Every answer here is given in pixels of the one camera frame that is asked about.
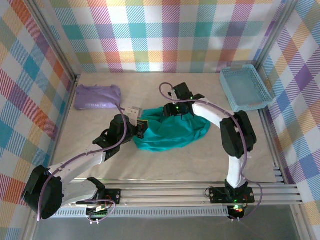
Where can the teal t-shirt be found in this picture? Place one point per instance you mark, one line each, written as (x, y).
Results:
(172, 135)

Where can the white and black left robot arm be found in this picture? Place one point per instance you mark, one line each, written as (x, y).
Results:
(75, 167)

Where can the folded lavender t-shirt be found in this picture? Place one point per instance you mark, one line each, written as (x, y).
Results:
(97, 96)

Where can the light blue perforated basket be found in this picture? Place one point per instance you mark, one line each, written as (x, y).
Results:
(243, 87)

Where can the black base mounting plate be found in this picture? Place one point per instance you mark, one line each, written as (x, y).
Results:
(112, 196)
(216, 195)

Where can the aluminium side rail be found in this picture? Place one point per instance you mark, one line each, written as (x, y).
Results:
(70, 92)
(272, 150)

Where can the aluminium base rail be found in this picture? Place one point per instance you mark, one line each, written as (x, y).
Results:
(162, 195)

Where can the aluminium frame post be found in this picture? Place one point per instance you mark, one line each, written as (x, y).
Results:
(56, 40)
(275, 32)

